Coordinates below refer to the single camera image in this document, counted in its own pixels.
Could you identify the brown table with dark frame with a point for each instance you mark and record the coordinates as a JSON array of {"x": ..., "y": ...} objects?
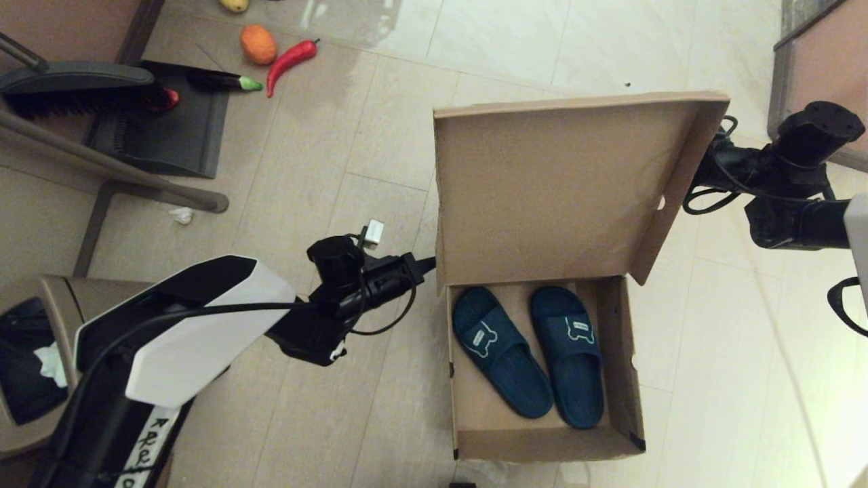
[{"x": 61, "y": 27}]

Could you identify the black broom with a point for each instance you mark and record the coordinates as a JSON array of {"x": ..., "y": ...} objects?
[{"x": 81, "y": 74}]

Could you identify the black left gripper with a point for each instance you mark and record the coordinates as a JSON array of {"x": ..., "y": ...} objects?
[{"x": 388, "y": 276}]

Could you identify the brown metal table leg bar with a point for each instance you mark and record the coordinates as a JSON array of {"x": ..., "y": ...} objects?
[{"x": 135, "y": 174}]

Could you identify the red toy chili pepper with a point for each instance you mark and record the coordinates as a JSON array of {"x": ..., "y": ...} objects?
[{"x": 288, "y": 62}]

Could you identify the orange toy mango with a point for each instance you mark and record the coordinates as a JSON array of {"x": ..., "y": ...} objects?
[{"x": 258, "y": 45}]

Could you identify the brown table with grey frame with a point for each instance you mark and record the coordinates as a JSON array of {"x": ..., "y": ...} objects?
[{"x": 827, "y": 61}]

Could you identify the black dustpan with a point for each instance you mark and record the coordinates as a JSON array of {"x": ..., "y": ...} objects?
[{"x": 176, "y": 135}]

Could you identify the brown plastic trash bin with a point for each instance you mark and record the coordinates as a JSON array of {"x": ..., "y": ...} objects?
[{"x": 95, "y": 295}]

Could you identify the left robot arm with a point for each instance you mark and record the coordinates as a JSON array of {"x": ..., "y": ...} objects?
[{"x": 196, "y": 339}]

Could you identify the red round toy fruit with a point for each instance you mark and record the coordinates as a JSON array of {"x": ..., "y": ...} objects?
[{"x": 171, "y": 100}]

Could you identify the closed brown cardboard carton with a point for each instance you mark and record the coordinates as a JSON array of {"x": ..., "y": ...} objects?
[{"x": 17, "y": 474}]

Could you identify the black bin liner bag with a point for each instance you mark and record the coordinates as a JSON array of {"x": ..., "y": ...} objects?
[{"x": 27, "y": 400}]

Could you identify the brown cardboard shoe box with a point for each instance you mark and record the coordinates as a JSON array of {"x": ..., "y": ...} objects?
[{"x": 556, "y": 196}]

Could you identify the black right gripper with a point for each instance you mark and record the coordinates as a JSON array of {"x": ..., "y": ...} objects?
[{"x": 729, "y": 166}]

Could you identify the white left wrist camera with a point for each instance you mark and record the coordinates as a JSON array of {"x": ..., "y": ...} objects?
[{"x": 373, "y": 232}]

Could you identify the yellow toy fruit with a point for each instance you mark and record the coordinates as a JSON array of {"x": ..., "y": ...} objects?
[{"x": 234, "y": 5}]

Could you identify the dark blue bear-print slipper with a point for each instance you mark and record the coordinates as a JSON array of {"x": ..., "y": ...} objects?
[
  {"x": 508, "y": 366},
  {"x": 576, "y": 379}
]

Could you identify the white paper waste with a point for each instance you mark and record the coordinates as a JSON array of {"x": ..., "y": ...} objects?
[{"x": 51, "y": 362}]

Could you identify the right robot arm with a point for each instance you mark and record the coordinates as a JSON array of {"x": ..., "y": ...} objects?
[{"x": 814, "y": 135}]

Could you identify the dark toy eggplant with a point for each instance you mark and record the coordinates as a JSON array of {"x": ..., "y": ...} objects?
[{"x": 217, "y": 82}]

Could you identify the crumpled white tissue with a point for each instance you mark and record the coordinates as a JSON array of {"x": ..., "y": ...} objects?
[{"x": 182, "y": 216}]

